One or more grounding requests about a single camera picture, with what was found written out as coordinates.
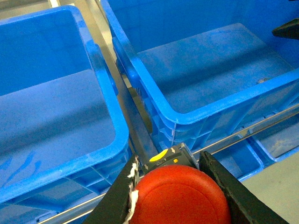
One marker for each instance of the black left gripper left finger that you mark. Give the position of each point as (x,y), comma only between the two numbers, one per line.
(118,204)

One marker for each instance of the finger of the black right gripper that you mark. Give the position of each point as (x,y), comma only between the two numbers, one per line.
(289,30)

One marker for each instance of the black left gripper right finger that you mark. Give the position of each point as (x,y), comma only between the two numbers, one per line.
(245,207)

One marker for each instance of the red mushroom push button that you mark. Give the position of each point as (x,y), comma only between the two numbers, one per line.
(173,190)

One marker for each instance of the lower middle blue crate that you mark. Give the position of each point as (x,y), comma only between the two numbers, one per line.
(235,154)

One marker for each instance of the blue crate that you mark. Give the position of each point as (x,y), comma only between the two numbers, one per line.
(62,132)
(35,210)
(235,154)
(205,69)
(276,143)

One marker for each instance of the lower left blue crate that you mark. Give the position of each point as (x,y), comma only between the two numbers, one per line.
(35,210)

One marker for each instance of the lower right blue crate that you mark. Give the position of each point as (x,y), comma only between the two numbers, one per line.
(276,143)

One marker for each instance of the upper left blue crate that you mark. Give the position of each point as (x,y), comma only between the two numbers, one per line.
(62,132)

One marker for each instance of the upper right blue crate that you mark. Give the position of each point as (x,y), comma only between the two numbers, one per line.
(205,69)

